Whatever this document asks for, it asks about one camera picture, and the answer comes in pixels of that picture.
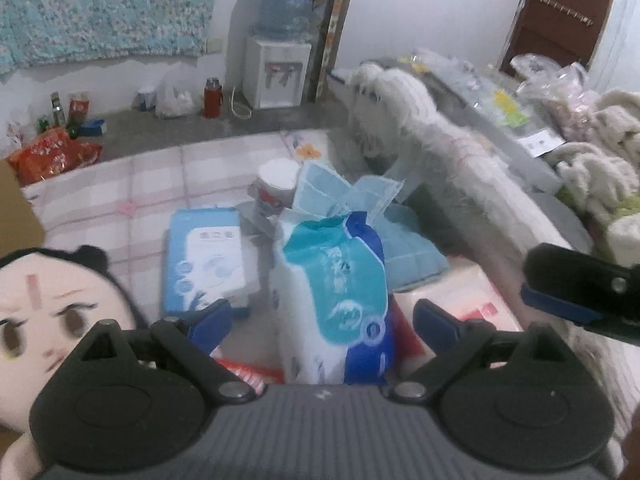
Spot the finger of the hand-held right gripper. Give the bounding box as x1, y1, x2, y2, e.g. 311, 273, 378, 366
520, 242, 640, 346

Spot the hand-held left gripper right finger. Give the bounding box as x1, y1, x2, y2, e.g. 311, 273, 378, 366
392, 299, 568, 405

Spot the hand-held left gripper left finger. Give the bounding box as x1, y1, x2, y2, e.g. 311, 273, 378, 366
80, 300, 256, 404

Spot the pink white tissue pack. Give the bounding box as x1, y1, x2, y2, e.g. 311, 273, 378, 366
390, 262, 523, 376

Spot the blue white wet wipes pack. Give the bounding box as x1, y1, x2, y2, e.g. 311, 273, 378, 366
160, 207, 263, 318

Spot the red printed packet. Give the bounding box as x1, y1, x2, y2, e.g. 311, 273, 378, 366
215, 357, 286, 396

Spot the blue checked towel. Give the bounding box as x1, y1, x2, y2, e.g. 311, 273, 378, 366
370, 200, 451, 293

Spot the teal blue tissue pack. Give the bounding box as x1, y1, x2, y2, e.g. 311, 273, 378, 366
272, 210, 398, 386

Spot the white red round container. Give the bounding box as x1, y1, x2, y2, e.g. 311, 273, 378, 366
247, 157, 301, 211

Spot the black-haired plush doll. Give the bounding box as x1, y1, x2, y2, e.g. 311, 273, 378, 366
0, 245, 151, 480

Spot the blue face mask bundle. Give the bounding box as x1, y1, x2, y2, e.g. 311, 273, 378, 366
292, 160, 406, 223

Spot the cardboard box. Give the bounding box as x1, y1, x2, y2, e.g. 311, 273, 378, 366
0, 160, 46, 261

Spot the grey white cloth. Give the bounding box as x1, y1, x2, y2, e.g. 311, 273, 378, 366
237, 200, 283, 238

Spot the cream fluffy cloth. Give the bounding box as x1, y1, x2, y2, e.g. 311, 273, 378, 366
545, 87, 640, 261

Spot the pink checked bed sheet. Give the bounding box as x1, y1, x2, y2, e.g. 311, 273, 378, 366
22, 130, 501, 396

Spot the clear flat plastic package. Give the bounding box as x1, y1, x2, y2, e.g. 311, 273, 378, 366
415, 50, 563, 193

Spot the rolled white fluffy blanket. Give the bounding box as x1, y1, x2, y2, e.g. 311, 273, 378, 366
345, 57, 631, 436

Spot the plastic bag of pink goods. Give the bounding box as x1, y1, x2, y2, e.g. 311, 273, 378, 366
510, 52, 601, 141

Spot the red thermos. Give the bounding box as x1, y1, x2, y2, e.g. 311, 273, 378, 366
203, 77, 222, 118

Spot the white plastic bag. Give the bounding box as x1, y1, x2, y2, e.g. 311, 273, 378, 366
155, 72, 196, 120

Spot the red snack bag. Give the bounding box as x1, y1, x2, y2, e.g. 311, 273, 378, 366
7, 127, 103, 186

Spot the white water dispenser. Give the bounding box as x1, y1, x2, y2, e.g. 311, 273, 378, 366
242, 35, 313, 110

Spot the brown wooden door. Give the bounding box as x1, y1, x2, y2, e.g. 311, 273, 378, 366
500, 0, 618, 78

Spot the metal hook rack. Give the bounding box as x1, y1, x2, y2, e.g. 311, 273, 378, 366
532, 0, 596, 26

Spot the wrapped upright panel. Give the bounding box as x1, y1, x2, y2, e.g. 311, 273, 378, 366
307, 0, 358, 103

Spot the blue water bottle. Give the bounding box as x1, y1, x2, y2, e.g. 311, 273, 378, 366
255, 0, 323, 43

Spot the white cable loop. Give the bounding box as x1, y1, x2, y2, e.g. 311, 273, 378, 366
231, 87, 253, 120

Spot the floral wall cloth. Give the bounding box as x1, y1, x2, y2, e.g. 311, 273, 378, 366
0, 0, 248, 78

